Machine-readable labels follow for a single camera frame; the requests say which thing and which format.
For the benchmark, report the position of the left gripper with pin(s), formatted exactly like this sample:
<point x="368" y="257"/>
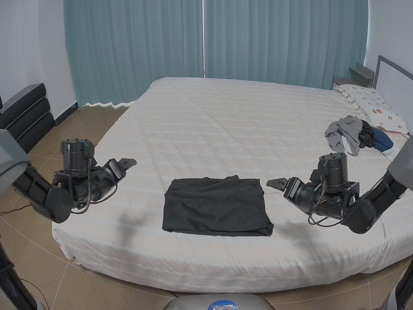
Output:
<point x="108" y="176"/>

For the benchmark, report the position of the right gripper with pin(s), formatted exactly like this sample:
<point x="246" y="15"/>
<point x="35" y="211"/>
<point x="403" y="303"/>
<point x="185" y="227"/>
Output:
<point x="300" y="195"/>

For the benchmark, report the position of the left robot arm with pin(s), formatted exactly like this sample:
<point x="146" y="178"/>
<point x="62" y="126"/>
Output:
<point x="48" y="202"/>

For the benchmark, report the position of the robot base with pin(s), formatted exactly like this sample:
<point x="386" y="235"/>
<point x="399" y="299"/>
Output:
<point x="187" y="304"/>

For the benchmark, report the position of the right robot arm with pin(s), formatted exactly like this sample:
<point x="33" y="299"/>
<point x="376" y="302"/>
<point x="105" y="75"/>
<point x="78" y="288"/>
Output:
<point x="364" y="211"/>

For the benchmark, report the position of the bed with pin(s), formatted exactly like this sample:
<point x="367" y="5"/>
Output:
<point x="226" y="124"/>

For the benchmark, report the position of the grey garment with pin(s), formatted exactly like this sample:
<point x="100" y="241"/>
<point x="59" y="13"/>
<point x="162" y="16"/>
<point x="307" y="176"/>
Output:
<point x="350" y="131"/>

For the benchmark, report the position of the shiny black garment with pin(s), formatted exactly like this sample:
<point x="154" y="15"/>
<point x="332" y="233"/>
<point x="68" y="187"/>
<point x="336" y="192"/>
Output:
<point x="367" y="136"/>

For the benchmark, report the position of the black chest of drawers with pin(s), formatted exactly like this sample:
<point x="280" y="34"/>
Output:
<point x="29" y="115"/>

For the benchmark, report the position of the dark blue garment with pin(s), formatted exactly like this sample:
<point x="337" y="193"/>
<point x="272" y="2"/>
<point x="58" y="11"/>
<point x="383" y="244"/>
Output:
<point x="384" y="140"/>

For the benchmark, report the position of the blue-green curtain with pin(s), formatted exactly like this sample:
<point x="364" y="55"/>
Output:
<point x="135" y="44"/>
<point x="284" y="31"/>

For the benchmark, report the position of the white printed pillow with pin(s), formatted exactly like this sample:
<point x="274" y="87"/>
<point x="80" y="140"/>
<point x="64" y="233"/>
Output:
<point x="374" y="105"/>

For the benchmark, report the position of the grey bedside table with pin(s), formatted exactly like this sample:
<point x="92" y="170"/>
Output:
<point x="358" y="76"/>

